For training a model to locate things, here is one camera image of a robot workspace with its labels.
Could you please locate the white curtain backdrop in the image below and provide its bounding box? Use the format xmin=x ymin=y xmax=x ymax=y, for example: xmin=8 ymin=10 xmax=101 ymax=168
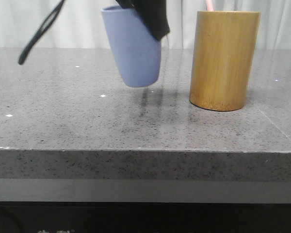
xmin=0 ymin=0 xmax=291 ymax=49

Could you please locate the bamboo cylindrical holder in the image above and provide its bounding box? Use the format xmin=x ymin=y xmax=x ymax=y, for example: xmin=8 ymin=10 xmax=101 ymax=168
xmin=189 ymin=11 xmax=261 ymax=111

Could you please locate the pink chopstick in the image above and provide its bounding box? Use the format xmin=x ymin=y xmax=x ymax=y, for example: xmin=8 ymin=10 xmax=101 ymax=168
xmin=206 ymin=0 xmax=214 ymax=12

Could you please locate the blue plastic cup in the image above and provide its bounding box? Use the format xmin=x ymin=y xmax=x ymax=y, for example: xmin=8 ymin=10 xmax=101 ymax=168
xmin=101 ymin=5 xmax=161 ymax=87

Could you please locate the black cable loop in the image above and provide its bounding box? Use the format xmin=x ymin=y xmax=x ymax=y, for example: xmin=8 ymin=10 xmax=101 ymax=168
xmin=17 ymin=0 xmax=65 ymax=66

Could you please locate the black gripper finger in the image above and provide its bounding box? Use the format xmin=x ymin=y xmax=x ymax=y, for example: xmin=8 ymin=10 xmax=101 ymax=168
xmin=132 ymin=0 xmax=170 ymax=41
xmin=116 ymin=0 xmax=133 ymax=8

